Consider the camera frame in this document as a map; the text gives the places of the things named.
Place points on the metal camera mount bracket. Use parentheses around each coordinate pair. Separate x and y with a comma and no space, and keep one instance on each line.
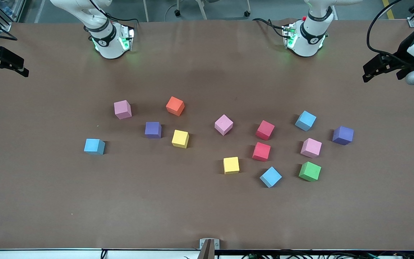
(203,244)

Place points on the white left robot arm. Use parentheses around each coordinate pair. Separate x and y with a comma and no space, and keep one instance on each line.
(309,34)

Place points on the orange foam cube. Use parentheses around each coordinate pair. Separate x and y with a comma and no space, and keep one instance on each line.
(175,105)

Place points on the brown table cover mat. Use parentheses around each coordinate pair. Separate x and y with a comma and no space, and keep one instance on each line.
(84,198)

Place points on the red foam cube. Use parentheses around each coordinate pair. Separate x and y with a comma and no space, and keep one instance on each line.
(261,151)
(265,130)

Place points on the pink foam cube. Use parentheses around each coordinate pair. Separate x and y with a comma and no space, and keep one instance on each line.
(122,109)
(311,148)
(224,124)

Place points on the purple foam cube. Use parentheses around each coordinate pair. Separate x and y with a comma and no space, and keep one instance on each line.
(343,135)
(153,130)

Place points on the green foam cube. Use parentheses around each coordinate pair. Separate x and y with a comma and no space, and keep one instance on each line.
(310,171)

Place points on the yellow foam cube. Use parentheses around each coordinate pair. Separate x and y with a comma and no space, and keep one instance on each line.
(231,165)
(180,139)

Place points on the blue foam cube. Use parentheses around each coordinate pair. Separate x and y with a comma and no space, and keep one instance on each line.
(94,146)
(270,176)
(305,120)

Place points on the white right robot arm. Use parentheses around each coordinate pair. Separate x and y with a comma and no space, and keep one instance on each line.
(108,43)

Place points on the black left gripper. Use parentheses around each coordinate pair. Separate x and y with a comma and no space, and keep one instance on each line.
(403,50)

